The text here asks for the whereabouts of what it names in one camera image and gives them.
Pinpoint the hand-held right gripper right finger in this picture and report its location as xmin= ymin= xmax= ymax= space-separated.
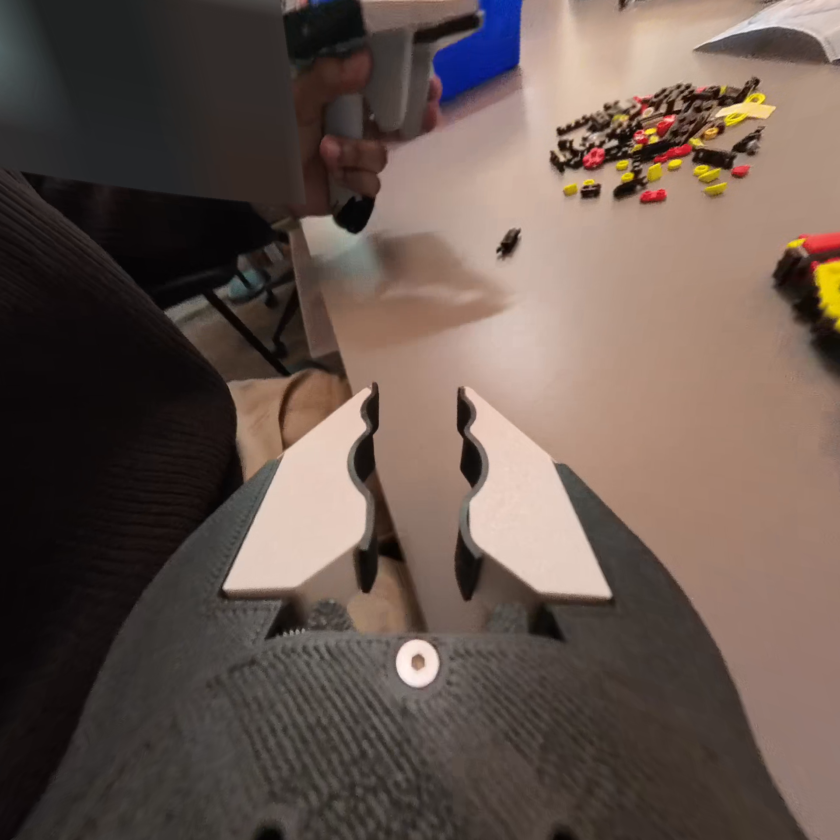
xmin=455 ymin=386 xmax=614 ymax=616

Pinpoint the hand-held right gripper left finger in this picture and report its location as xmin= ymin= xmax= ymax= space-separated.
xmin=221 ymin=382 xmax=382 ymax=614

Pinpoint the pile of lego pieces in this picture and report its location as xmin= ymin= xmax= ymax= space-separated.
xmin=550 ymin=77 xmax=777 ymax=204

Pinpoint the person's left forearm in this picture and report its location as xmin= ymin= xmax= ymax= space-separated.
xmin=283 ymin=0 xmax=367 ymax=67

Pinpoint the red yellow black lego figure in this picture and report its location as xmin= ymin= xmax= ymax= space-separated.
xmin=772 ymin=233 xmax=840 ymax=345

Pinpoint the lego instruction booklet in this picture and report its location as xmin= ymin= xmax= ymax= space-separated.
xmin=694 ymin=0 xmax=840 ymax=64

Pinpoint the person's left hand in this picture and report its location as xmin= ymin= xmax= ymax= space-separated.
xmin=292 ymin=49 xmax=445 ymax=217

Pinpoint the blue plastic storage bin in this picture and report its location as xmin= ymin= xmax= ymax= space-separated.
xmin=433 ymin=0 xmax=524 ymax=102

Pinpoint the black office chair base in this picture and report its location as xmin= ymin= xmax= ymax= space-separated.
xmin=151 ymin=226 xmax=309 ymax=378

